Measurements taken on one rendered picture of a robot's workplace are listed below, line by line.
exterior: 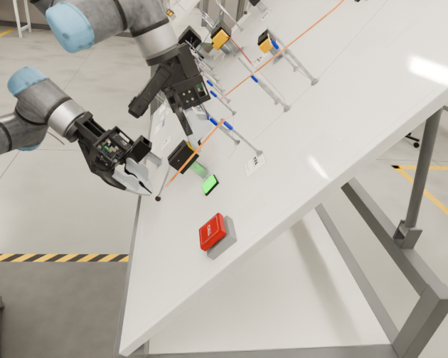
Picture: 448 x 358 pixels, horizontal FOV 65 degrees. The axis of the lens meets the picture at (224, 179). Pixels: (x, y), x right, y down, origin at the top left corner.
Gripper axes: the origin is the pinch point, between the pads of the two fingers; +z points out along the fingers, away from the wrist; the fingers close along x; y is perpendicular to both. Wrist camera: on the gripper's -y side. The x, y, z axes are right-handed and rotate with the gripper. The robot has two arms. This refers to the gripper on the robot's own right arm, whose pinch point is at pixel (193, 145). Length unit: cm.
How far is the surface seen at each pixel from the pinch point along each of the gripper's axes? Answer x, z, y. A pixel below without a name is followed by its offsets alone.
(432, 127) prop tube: -21.3, 8.1, 40.5
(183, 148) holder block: -2.1, -1.1, -2.1
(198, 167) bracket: -1.0, 5.0, -1.2
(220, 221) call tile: -24.4, 4.7, -1.4
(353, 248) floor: 93, 149, 68
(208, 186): -7.1, 7.0, -0.9
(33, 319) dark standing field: 64, 69, -100
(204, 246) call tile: -26.0, 6.6, -5.4
